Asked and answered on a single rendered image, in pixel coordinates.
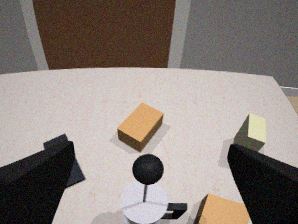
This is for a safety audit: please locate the tan rectangular block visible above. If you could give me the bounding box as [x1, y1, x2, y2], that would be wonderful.
[193, 193, 250, 224]
[117, 103, 164, 152]

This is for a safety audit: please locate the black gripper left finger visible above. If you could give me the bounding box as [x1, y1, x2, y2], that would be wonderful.
[0, 141, 74, 224]

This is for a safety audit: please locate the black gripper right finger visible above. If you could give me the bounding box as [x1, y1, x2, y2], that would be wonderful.
[227, 144, 298, 224]

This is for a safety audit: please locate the white french press with black knob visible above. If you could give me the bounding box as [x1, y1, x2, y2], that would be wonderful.
[120, 155, 188, 224]

